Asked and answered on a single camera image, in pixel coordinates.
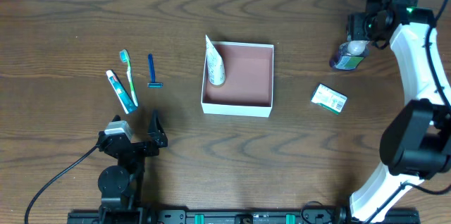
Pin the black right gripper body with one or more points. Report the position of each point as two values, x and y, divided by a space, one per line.
357 27

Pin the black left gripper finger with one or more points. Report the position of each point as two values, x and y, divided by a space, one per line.
156 131
116 118

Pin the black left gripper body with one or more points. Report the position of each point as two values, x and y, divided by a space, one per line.
134 147

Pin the purple soap pump bottle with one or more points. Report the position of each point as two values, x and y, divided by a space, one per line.
349 55

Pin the white lotion tube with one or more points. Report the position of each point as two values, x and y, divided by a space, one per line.
215 64

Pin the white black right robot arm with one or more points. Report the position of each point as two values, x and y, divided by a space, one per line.
416 145

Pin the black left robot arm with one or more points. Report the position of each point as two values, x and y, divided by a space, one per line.
121 185

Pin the teal white toothpaste tube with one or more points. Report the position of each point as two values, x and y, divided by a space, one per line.
125 100

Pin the blue disposable razor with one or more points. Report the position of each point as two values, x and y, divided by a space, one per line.
153 83

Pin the green white toothbrush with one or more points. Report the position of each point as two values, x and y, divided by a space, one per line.
125 58

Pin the green white soap box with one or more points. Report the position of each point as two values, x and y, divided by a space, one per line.
329 99

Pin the white box with pink interior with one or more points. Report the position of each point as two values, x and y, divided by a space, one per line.
249 83

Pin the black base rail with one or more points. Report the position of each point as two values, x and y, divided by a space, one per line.
314 215

